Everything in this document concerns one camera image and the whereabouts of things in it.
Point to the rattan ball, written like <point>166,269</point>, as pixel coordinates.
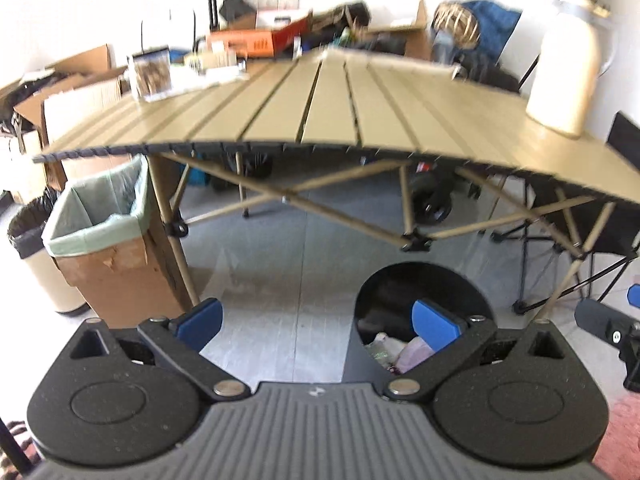
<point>455,22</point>

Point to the black stand leg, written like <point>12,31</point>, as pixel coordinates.
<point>10,447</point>

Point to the white wall socket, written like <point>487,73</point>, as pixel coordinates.
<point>266,1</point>
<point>289,1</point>

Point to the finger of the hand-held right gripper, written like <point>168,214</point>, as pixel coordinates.
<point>597,317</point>
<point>634,296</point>

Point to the cream thermos jug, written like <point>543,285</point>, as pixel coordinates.
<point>565,70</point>

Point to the tan folding table frame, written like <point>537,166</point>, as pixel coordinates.
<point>406,200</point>

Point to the black bag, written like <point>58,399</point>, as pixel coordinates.
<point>236,7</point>

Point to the black folding chair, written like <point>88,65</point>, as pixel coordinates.
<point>625,135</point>

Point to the yellow cardboard box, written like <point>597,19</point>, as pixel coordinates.
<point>210,59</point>

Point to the printed paper sheet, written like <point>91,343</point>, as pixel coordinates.
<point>200,81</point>

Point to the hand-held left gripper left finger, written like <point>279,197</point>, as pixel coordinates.
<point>200,322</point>

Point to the clear jar black lid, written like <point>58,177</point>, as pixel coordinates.
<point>150,75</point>

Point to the blue water bottle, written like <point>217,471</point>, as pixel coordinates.
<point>441,45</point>

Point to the beige bin black liner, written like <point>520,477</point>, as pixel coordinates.
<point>45,280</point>

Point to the orange cardboard box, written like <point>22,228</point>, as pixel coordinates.
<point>250,42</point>

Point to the black suitcase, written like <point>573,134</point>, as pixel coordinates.
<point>492,77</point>

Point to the open brown cardboard box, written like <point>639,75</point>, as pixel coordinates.
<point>75,105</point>

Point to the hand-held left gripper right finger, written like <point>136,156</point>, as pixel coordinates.
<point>435,325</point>

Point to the cardboard box green liner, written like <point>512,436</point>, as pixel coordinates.
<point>115,270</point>

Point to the black pouch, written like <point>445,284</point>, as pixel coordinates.
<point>355,15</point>

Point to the navy blue bag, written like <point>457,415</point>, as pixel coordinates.
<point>500,25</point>

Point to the black trash bin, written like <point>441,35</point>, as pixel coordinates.
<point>380,290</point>

